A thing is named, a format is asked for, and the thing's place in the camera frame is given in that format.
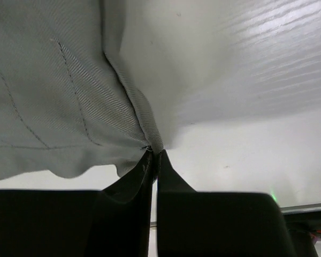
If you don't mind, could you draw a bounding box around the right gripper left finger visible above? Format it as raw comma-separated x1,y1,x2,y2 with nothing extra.
0,153,153,256

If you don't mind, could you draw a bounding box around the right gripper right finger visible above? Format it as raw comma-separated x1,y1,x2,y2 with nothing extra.
156,149,319,257

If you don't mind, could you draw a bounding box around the grey pleated skirt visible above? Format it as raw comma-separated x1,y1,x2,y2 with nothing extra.
0,1,163,180

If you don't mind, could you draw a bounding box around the aluminium table edge rail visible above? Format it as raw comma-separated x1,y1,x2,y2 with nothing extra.
280,203,321,214

